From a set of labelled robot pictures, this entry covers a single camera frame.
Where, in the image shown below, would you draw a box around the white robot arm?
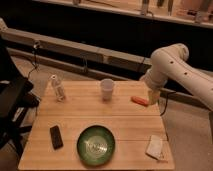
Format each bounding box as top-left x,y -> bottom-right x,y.
140,43 -> 213,111

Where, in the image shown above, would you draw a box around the orange carrot toy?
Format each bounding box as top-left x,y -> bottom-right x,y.
131,96 -> 149,107

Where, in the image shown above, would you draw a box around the white paper cup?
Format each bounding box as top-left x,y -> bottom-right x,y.
100,79 -> 114,101

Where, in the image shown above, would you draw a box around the white folded cloth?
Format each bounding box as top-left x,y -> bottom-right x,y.
146,135 -> 163,160

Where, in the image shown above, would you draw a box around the green round plate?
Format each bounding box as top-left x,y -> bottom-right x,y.
76,125 -> 116,167

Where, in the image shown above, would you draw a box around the black chair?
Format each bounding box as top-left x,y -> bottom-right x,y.
0,37 -> 39,156

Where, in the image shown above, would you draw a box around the black cable on wall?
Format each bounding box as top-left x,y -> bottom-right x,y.
26,39 -> 43,81

